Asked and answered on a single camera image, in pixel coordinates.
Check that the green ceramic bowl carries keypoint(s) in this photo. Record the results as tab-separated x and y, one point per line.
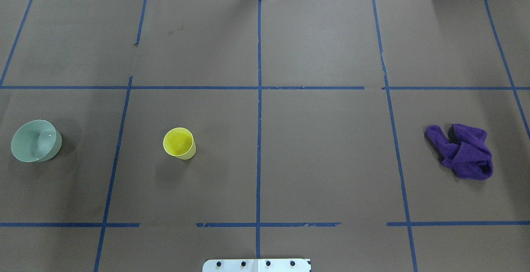
36	141

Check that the yellow paper cup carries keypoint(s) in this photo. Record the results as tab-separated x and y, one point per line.
179	142

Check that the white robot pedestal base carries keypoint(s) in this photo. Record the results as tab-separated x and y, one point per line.
258	265

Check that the purple cloth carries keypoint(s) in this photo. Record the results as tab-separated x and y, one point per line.
468	156

